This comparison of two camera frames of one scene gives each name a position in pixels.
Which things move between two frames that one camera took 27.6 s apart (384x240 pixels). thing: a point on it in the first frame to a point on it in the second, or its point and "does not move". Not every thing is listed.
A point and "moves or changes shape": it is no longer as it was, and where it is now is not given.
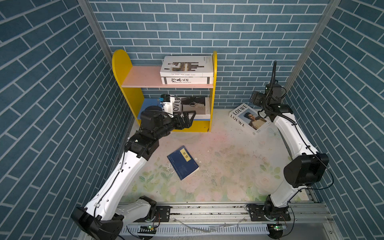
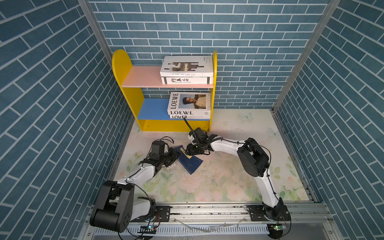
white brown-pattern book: x=188 y=66 does not move
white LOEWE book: x=245 y=115 to x=189 y=103
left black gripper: x=186 y=124 to x=174 y=156
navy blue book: x=183 y=162 moves or changes shape
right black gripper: x=260 y=96 to x=189 y=151
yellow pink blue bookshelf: x=131 y=81 does not move
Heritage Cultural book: x=187 y=80 does not move
